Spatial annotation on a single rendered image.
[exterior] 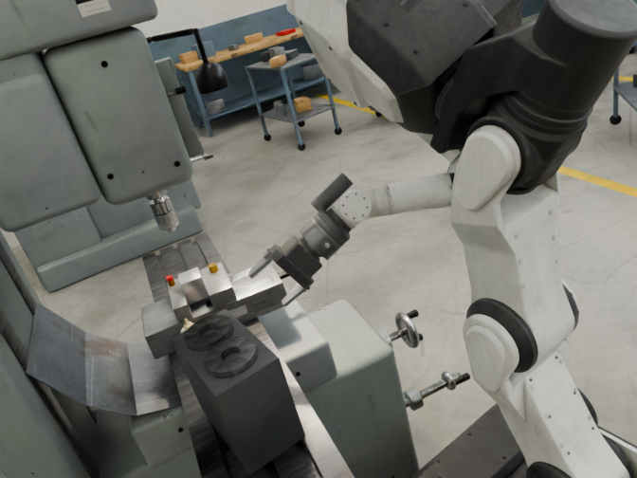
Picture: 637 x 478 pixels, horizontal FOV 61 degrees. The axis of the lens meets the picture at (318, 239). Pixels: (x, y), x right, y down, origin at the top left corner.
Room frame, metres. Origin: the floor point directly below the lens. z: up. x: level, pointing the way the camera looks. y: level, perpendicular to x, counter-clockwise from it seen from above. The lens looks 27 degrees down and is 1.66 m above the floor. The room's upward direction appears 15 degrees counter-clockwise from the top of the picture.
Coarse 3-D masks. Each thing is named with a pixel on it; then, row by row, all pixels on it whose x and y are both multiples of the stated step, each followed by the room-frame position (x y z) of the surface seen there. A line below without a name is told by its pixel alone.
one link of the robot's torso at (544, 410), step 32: (480, 320) 0.73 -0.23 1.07; (480, 352) 0.73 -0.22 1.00; (512, 352) 0.68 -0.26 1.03; (480, 384) 0.74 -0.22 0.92; (512, 384) 0.71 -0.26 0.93; (544, 384) 0.72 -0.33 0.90; (512, 416) 0.74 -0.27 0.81; (544, 416) 0.68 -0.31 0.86; (576, 416) 0.70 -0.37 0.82; (544, 448) 0.68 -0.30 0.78; (576, 448) 0.66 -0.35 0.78; (608, 448) 0.67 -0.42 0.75
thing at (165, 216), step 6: (168, 204) 1.17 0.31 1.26; (156, 210) 1.16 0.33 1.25; (162, 210) 1.16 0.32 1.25; (168, 210) 1.16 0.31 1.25; (156, 216) 1.16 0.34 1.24; (162, 216) 1.16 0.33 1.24; (168, 216) 1.16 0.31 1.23; (174, 216) 1.17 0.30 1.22; (156, 222) 1.17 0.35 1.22; (162, 222) 1.16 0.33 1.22; (168, 222) 1.16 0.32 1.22; (174, 222) 1.17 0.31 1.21; (162, 228) 1.16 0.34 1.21; (168, 228) 1.16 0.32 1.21
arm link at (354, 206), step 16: (336, 192) 1.06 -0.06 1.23; (352, 192) 1.01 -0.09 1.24; (320, 208) 1.05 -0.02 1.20; (336, 208) 1.03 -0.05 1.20; (352, 208) 1.00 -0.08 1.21; (368, 208) 1.00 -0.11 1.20; (320, 224) 1.02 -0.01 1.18; (336, 224) 1.01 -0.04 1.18; (352, 224) 1.01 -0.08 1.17; (336, 240) 1.00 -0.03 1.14
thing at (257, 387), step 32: (224, 320) 0.86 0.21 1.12; (192, 352) 0.80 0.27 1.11; (224, 352) 0.76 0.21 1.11; (256, 352) 0.74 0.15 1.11; (192, 384) 0.84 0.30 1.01; (224, 384) 0.69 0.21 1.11; (256, 384) 0.70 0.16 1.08; (224, 416) 0.67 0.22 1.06; (256, 416) 0.69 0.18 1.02; (288, 416) 0.72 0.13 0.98; (256, 448) 0.68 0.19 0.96; (288, 448) 0.71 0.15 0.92
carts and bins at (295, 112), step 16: (272, 48) 5.76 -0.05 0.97; (256, 64) 5.96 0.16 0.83; (272, 64) 5.48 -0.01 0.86; (288, 64) 5.41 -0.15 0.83; (288, 80) 6.23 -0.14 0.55; (256, 96) 6.01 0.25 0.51; (288, 96) 5.32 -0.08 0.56; (304, 96) 5.78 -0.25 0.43; (624, 96) 3.62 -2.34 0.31; (272, 112) 5.95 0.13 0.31; (288, 112) 5.76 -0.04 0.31; (304, 112) 5.58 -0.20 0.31; (320, 112) 5.45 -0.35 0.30; (336, 128) 5.53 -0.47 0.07; (304, 144) 5.34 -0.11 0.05
